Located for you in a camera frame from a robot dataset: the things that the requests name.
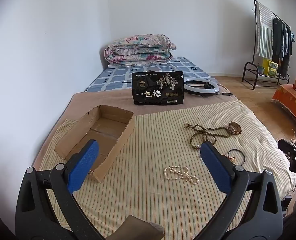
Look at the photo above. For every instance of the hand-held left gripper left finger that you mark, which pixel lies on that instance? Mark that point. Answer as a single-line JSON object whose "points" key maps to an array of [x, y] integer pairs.
{"points": [[84, 165]]}

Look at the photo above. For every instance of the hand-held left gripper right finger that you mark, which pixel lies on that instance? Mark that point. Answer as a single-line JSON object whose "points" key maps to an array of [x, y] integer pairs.
{"points": [[215, 167]]}

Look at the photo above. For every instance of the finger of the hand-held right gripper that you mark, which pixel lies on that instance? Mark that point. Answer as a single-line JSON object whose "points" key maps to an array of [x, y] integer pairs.
{"points": [[287, 146]]}

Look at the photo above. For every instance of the thin metal bangle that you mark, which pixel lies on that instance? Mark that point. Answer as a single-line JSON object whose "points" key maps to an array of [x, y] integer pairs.
{"points": [[236, 150]]}

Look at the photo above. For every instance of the cardboard box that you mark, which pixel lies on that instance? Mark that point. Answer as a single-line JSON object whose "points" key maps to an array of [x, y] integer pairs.
{"points": [[117, 145]]}

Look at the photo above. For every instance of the orange covered bench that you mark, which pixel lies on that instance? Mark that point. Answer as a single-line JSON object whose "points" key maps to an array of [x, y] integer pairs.
{"points": [[293, 102]]}

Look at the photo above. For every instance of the yellow striped cloth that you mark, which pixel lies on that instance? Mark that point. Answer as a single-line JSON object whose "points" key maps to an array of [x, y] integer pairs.
{"points": [[150, 155]]}

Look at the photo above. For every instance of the brown blanket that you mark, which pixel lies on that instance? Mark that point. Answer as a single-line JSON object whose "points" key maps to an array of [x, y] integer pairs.
{"points": [[107, 100]]}

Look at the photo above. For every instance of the yellow box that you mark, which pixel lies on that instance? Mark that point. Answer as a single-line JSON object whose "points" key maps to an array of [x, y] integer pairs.
{"points": [[272, 67]]}

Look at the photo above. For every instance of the brown blurry object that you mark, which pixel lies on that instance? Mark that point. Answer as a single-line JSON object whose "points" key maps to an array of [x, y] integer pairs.
{"points": [[137, 227]]}

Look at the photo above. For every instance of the blue checked bedsheet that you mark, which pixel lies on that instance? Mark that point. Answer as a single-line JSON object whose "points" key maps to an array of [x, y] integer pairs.
{"points": [[112, 77]]}

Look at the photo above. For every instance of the black hanging garment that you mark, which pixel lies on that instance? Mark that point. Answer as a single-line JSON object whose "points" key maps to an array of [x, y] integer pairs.
{"points": [[290, 40]]}

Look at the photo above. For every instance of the black snack bag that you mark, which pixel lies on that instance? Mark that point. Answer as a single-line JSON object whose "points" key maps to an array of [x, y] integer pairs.
{"points": [[158, 90]]}

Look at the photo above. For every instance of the blue hanging garment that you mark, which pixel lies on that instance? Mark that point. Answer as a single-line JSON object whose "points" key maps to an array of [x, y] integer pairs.
{"points": [[285, 40]]}

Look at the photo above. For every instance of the dark green hanging garment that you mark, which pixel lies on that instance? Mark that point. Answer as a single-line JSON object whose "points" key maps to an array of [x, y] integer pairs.
{"points": [[277, 40]]}

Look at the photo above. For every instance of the striped hanging towel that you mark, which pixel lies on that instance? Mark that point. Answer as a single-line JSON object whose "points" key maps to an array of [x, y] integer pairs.
{"points": [[264, 37]]}

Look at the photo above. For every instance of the folded floral quilt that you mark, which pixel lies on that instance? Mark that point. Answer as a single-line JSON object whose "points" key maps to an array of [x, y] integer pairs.
{"points": [[137, 50]]}

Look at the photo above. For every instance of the black metal clothes rack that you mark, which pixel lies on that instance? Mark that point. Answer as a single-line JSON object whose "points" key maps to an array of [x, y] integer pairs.
{"points": [[254, 2]]}

